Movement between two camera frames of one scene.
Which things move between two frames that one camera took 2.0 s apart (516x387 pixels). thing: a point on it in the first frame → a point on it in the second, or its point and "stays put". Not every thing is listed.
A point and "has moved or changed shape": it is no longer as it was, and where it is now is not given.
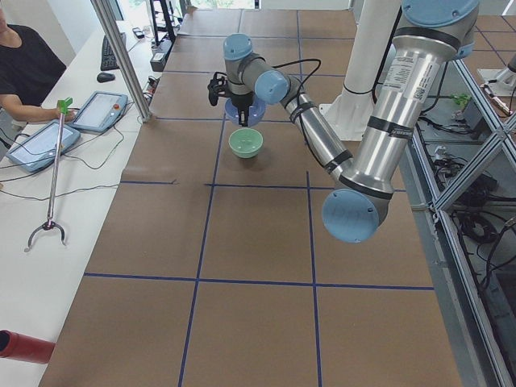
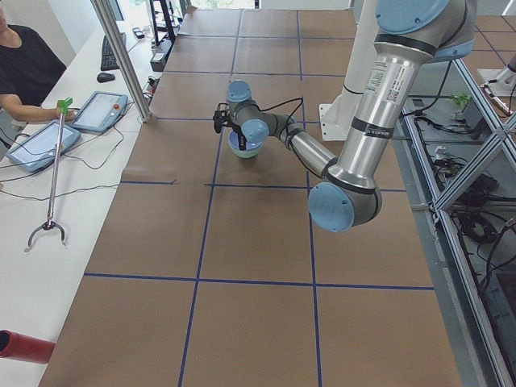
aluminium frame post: x=123 y=57 stays put
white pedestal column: x=372 y=29 stays put
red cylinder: x=22 y=347 stays put
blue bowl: x=255 y=111 has moved or changed shape
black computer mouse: x=105 y=76 stays put
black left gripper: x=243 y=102 → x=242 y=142
